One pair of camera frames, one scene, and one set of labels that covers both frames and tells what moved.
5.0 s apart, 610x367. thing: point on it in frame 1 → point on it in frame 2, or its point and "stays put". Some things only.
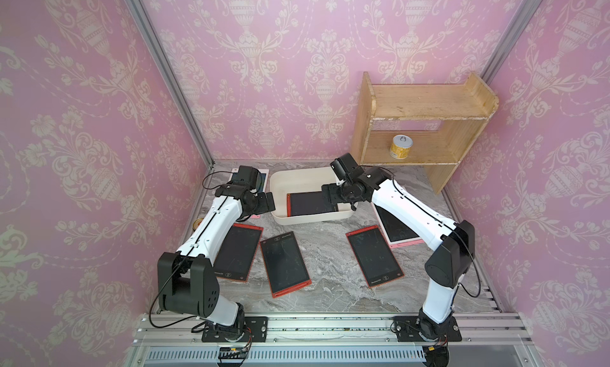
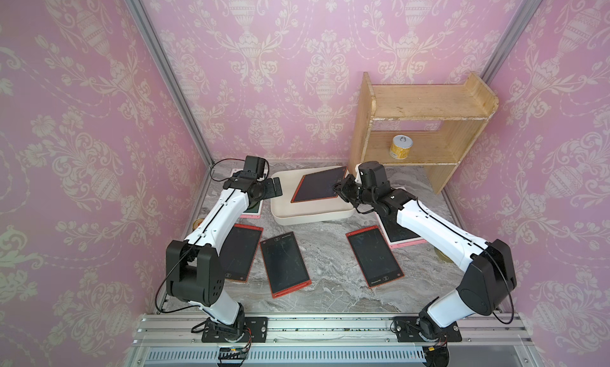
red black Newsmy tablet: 375,260 stays put
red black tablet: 303,203 → 318,185
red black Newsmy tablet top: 236,258 stays put
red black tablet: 285,268 stays put
